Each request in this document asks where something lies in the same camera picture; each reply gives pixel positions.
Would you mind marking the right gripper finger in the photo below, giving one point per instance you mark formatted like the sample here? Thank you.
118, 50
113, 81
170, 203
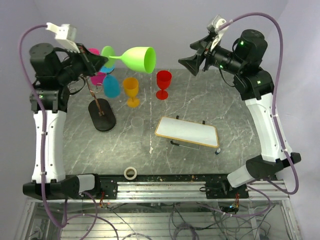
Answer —
192, 63
206, 42

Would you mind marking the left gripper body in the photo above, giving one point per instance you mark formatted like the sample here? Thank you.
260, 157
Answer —
77, 65

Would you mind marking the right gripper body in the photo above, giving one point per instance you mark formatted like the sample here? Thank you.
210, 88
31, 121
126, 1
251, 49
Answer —
221, 58

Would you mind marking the pink plastic wine glass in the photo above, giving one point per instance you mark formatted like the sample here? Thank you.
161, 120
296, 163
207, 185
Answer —
97, 79

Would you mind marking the blue plastic wine glass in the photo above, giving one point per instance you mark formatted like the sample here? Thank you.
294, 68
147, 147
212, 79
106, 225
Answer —
110, 83

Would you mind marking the red plastic wine glass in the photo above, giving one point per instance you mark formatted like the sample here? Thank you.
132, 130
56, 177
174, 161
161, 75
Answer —
163, 81

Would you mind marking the green plastic wine glass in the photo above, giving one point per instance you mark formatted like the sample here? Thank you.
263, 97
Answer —
139, 59

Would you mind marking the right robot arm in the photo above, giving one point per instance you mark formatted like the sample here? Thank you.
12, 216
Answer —
256, 88

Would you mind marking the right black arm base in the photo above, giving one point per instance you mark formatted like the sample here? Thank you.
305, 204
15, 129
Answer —
217, 187

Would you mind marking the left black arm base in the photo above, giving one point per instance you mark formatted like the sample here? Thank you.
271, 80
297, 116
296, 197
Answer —
107, 188

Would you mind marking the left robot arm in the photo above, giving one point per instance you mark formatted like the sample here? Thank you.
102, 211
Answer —
55, 68

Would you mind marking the orange plastic wine glass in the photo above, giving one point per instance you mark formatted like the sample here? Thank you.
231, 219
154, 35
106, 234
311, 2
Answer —
131, 89

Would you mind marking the clear plastic cup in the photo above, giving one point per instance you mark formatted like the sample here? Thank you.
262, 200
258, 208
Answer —
137, 124

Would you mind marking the black marker pen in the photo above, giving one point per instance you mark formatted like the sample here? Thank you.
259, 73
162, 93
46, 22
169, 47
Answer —
185, 144

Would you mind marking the white tape roll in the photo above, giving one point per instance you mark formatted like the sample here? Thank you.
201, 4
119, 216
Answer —
130, 173

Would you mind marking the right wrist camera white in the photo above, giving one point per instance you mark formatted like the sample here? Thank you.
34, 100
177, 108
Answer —
214, 28

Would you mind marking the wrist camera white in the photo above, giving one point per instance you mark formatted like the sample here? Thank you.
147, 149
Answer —
65, 35
214, 28

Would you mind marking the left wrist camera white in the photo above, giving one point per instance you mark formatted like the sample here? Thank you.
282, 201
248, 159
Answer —
65, 35

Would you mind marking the copper wire wine glass rack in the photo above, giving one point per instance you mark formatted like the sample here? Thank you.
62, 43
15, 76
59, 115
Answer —
100, 111

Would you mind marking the small whiteboard wooden frame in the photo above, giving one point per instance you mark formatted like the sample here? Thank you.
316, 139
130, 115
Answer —
187, 131

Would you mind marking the aluminium rail frame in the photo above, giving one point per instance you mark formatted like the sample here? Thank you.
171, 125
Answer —
161, 192

